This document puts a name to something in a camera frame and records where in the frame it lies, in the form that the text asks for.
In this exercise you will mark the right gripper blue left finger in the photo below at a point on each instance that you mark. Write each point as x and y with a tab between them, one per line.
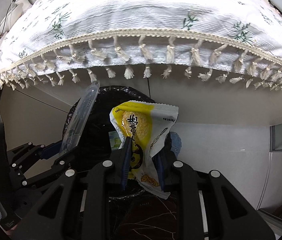
127	153

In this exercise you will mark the clear bubble wrap sheet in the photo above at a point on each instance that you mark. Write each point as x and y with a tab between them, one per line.
79	119

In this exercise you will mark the white floral tablecloth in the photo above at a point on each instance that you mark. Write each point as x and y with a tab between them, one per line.
241	39

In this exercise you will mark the green white medicine box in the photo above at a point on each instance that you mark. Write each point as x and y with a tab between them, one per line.
115	141

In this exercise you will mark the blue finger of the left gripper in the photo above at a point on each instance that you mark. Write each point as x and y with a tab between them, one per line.
36	151
59	166

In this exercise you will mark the blue white milk carton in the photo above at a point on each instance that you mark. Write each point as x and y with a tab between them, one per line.
176	143

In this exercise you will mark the yellow grey snack wrapper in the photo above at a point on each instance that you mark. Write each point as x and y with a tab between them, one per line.
147	124

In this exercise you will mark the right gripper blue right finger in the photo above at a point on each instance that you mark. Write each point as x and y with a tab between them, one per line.
160	170

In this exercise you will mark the black bagged trash bin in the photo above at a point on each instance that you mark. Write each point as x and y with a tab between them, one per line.
95	134

